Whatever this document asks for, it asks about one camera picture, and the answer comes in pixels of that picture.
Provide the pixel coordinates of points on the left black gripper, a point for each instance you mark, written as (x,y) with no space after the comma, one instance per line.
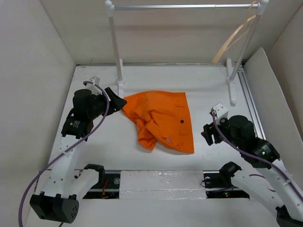
(116,102)

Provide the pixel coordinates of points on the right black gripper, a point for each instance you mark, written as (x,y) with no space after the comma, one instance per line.
(208,129)

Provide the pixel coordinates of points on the orange trousers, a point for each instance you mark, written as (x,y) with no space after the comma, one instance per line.
(161,117)

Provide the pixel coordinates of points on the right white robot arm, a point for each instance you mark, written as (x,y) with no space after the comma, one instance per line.
(285,200)

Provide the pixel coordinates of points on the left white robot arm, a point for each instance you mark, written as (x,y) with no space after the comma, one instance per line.
(60,197)

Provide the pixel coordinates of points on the beige wooden hanger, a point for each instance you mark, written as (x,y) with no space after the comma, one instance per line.
(234,36)

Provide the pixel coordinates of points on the white foam board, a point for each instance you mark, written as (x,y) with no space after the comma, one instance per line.
(275,116)

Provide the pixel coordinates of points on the white clothes rack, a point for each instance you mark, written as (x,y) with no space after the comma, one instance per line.
(231,71)

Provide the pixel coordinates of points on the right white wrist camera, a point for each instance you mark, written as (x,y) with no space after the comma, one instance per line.
(220,111)

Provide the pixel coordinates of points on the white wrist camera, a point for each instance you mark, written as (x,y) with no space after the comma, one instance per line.
(95,80)
(220,111)

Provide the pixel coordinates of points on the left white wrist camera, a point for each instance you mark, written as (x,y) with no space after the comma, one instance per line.
(95,80)

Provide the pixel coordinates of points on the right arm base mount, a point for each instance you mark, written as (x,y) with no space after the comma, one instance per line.
(218,187)

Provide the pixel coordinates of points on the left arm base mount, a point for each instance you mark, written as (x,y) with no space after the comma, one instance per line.
(108,188)

